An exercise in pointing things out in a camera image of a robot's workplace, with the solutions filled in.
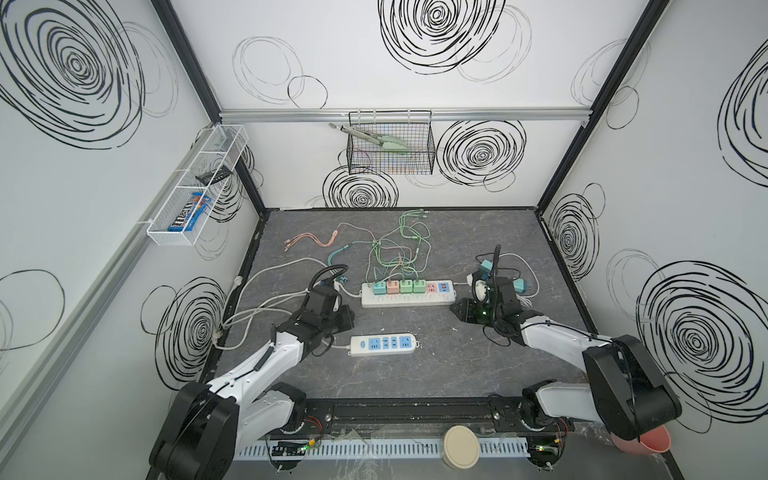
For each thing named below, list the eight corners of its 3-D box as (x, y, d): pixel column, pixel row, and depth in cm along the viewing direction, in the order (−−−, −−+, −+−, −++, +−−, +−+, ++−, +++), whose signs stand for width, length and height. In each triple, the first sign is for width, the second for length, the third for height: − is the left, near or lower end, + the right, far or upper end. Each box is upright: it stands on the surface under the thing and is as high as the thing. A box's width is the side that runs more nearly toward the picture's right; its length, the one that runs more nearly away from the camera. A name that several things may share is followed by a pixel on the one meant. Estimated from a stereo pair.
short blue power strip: (350, 357, 85) (349, 353, 83) (350, 339, 88) (349, 335, 86) (418, 353, 86) (419, 349, 83) (416, 336, 89) (417, 332, 87)
